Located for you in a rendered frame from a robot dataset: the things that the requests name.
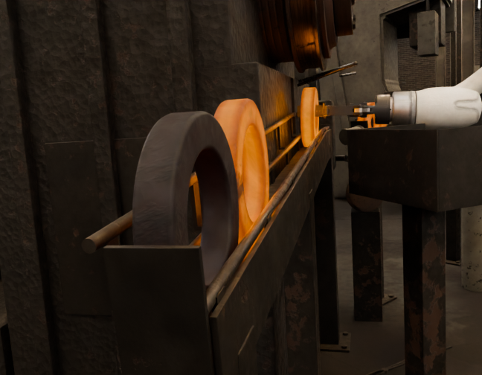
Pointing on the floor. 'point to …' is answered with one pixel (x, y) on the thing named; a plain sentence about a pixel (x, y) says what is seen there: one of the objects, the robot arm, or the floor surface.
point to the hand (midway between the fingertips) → (310, 111)
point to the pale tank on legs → (460, 41)
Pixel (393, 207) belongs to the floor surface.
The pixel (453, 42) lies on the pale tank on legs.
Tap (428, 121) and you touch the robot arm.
